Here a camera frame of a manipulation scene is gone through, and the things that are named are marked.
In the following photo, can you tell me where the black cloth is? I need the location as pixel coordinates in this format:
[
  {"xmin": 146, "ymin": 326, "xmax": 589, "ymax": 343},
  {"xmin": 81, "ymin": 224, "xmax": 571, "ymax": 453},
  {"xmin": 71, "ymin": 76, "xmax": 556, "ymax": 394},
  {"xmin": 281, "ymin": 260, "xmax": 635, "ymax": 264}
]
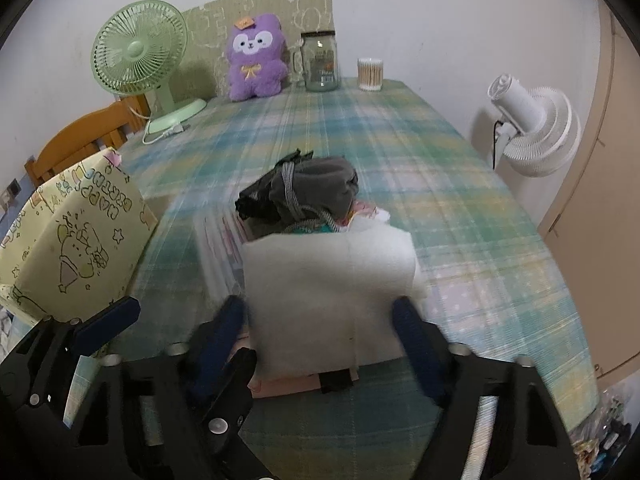
[{"xmin": 235, "ymin": 149, "xmax": 316, "ymax": 223}]

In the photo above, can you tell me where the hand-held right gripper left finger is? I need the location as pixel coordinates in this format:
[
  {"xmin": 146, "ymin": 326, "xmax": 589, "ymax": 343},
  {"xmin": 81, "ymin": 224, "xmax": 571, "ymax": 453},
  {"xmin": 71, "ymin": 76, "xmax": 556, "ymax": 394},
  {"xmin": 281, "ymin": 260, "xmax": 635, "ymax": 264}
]
[{"xmin": 65, "ymin": 296, "xmax": 246, "ymax": 480}]

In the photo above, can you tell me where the black fan cable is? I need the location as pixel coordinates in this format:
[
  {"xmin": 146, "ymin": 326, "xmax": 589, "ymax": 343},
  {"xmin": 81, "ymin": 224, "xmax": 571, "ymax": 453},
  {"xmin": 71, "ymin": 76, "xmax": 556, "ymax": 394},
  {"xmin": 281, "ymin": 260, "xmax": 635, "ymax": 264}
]
[{"xmin": 491, "ymin": 119, "xmax": 505, "ymax": 171}]

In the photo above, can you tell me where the green desk fan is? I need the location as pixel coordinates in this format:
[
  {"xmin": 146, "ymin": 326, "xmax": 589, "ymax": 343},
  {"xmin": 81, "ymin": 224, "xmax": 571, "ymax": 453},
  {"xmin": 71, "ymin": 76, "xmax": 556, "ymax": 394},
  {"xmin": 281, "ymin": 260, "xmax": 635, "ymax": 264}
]
[{"xmin": 91, "ymin": 1, "xmax": 208, "ymax": 134}]

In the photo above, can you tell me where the beige door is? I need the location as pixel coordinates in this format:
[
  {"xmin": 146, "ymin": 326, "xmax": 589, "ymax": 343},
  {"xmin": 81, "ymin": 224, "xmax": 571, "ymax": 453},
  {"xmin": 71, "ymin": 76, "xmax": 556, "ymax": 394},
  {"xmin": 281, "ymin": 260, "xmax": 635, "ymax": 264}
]
[{"xmin": 537, "ymin": 0, "xmax": 640, "ymax": 391}]

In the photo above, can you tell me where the teal cloth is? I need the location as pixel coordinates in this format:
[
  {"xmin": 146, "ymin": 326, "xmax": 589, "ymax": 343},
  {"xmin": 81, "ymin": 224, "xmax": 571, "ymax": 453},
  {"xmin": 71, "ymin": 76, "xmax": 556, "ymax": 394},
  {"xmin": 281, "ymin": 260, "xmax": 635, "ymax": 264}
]
[{"xmin": 285, "ymin": 220, "xmax": 347, "ymax": 236}]

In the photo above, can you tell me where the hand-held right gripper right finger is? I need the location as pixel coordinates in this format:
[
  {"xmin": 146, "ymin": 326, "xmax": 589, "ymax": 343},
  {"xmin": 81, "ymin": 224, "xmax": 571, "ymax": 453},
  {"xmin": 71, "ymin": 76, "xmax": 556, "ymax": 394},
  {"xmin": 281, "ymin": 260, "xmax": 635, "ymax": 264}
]
[{"xmin": 392, "ymin": 296, "xmax": 581, "ymax": 480}]

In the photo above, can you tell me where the purple plush toy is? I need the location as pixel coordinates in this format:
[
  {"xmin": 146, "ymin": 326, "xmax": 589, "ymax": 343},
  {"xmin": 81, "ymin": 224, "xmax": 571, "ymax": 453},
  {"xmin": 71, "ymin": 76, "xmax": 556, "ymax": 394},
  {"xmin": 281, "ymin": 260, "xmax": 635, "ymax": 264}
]
[{"xmin": 227, "ymin": 14, "xmax": 291, "ymax": 102}]

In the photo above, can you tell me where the glass jar with handle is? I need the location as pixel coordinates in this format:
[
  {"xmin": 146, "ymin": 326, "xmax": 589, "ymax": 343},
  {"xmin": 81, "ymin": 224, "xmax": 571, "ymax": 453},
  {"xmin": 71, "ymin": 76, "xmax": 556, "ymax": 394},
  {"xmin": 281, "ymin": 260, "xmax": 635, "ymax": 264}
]
[{"xmin": 292, "ymin": 31, "xmax": 341, "ymax": 93}]

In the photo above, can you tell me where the yellow printed paper gift bag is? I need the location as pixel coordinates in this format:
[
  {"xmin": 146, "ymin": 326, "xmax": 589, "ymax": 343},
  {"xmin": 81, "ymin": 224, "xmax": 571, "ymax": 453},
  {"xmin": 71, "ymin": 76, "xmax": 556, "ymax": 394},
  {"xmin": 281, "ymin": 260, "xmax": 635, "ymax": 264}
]
[{"xmin": 0, "ymin": 149, "xmax": 159, "ymax": 325}]

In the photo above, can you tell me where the white standing fan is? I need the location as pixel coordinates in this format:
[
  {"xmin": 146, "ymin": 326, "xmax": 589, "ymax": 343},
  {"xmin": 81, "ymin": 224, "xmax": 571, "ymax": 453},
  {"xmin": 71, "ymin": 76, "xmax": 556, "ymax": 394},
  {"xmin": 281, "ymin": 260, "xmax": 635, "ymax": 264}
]
[{"xmin": 487, "ymin": 73, "xmax": 582, "ymax": 177}]

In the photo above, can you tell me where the white fan power cord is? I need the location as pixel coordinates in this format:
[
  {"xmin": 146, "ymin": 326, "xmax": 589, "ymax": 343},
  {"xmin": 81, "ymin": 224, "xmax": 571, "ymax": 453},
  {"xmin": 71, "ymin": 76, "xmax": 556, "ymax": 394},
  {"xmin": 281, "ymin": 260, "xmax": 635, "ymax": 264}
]
[{"xmin": 142, "ymin": 105, "xmax": 192, "ymax": 146}]

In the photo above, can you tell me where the grey black clothing bundle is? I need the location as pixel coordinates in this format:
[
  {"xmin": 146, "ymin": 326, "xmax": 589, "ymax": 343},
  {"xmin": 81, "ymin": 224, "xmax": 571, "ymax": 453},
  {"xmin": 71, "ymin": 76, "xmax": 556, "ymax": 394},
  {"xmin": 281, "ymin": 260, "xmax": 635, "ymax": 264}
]
[{"xmin": 267, "ymin": 156, "xmax": 361, "ymax": 226}]

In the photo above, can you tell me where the wooden chair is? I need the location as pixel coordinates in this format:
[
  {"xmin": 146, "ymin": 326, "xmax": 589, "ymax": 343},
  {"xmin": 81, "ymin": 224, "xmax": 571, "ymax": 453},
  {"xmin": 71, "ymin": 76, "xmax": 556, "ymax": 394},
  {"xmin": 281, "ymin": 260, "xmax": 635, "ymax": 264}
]
[{"xmin": 25, "ymin": 96, "xmax": 152, "ymax": 187}]

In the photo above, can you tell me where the pink white packet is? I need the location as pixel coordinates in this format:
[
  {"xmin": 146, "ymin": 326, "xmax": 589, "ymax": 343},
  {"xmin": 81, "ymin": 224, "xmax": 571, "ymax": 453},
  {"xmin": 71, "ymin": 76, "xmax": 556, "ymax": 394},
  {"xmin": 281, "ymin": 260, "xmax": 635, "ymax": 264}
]
[{"xmin": 345, "ymin": 199, "xmax": 392, "ymax": 227}]

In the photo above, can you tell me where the cotton swab container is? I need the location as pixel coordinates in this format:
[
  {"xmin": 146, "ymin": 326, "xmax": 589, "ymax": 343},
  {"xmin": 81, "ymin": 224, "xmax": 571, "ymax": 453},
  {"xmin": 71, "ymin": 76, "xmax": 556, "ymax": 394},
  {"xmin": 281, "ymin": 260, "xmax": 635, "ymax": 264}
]
[{"xmin": 357, "ymin": 58, "xmax": 385, "ymax": 93}]

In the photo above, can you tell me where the clear plastic packet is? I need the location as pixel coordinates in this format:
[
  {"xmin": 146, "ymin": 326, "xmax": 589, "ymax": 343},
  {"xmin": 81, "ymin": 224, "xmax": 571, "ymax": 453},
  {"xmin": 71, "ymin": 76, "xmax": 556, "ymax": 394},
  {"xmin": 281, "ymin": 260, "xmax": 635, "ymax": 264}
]
[{"xmin": 197, "ymin": 210, "xmax": 252, "ymax": 307}]

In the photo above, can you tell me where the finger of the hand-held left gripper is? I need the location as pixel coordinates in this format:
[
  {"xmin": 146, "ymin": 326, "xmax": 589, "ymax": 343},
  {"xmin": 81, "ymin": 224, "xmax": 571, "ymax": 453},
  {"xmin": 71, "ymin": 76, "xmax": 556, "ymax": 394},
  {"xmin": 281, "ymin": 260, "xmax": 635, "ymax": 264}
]
[
  {"xmin": 200, "ymin": 349, "xmax": 281, "ymax": 480},
  {"xmin": 0, "ymin": 297, "xmax": 141, "ymax": 428}
]

